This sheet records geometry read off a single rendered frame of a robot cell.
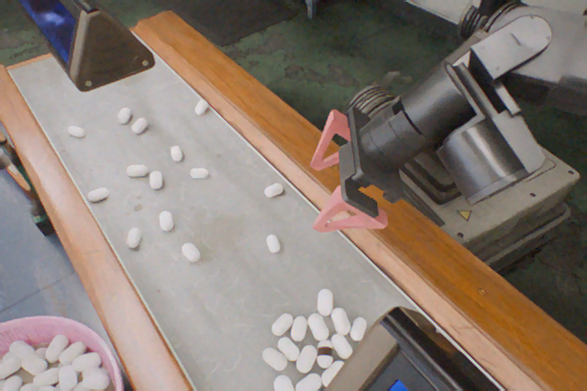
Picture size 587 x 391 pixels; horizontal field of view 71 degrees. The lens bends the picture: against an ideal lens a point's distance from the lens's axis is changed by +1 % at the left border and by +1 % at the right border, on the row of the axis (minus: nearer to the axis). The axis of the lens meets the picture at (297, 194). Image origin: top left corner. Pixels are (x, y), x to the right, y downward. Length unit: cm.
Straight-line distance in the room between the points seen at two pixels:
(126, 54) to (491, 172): 35
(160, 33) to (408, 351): 104
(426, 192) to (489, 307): 53
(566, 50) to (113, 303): 58
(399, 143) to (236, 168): 42
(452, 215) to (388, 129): 70
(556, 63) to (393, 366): 29
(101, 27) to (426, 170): 85
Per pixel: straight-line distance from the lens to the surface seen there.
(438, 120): 40
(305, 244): 65
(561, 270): 175
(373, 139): 41
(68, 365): 64
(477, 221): 110
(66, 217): 74
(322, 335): 56
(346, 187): 40
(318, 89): 222
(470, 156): 38
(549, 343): 64
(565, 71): 40
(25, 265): 84
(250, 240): 66
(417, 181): 111
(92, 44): 44
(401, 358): 19
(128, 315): 61
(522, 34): 40
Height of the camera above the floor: 128
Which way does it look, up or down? 50 degrees down
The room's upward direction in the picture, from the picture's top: straight up
